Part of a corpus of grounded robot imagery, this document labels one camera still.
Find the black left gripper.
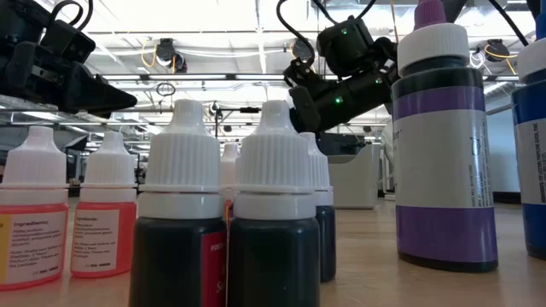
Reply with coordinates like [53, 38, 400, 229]
[0, 40, 139, 120]

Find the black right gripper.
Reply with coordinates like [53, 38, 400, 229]
[288, 69, 401, 135]

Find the small orange dropper bottle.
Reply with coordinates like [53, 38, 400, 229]
[0, 125, 70, 292]
[219, 142, 241, 227]
[70, 130, 138, 280]

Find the large purple food coloring bottle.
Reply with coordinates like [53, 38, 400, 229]
[391, 0, 499, 274]

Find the small dark dropper bottle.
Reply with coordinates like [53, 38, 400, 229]
[298, 131, 337, 284]
[226, 99, 321, 307]

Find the large blue food coloring bottle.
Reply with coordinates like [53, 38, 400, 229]
[510, 0, 546, 261]

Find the black angled monitor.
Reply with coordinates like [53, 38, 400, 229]
[64, 135, 90, 153]

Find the black perforated computer case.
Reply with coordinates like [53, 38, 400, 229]
[328, 132, 383, 157]

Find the long ceiling light bar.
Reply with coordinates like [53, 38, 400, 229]
[98, 72, 317, 83]

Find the small dark bottle red label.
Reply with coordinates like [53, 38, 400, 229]
[128, 98, 228, 307]

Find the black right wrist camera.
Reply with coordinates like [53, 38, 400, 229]
[283, 57, 317, 89]

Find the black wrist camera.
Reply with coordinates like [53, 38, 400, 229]
[283, 57, 317, 89]
[40, 19, 97, 65]

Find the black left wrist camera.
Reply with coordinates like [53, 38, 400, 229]
[40, 19, 97, 65]

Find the black hanging cable loop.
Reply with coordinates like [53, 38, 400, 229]
[155, 81, 177, 98]

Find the yellow hanging cable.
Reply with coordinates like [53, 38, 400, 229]
[388, 0, 401, 46]

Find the white cable coil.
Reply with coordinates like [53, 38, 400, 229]
[468, 49, 485, 72]

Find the silver ventilation duct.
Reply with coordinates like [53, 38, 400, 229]
[484, 80, 520, 116]

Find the black metal table frame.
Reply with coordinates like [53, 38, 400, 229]
[66, 183, 522, 206]

